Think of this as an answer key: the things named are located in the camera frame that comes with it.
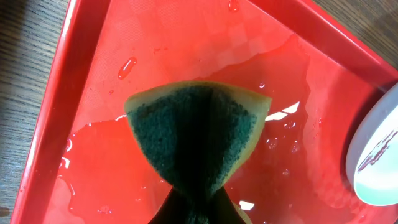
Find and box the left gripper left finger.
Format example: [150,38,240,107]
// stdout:
[149,188,191,224]

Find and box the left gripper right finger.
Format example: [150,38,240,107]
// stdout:
[211,187,245,224]

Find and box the green and yellow sponge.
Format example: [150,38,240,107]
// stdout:
[124,80,272,223]

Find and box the red plastic serving tray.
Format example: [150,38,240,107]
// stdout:
[11,0,397,223]

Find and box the light blue plate top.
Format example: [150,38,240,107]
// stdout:
[345,85,397,206]

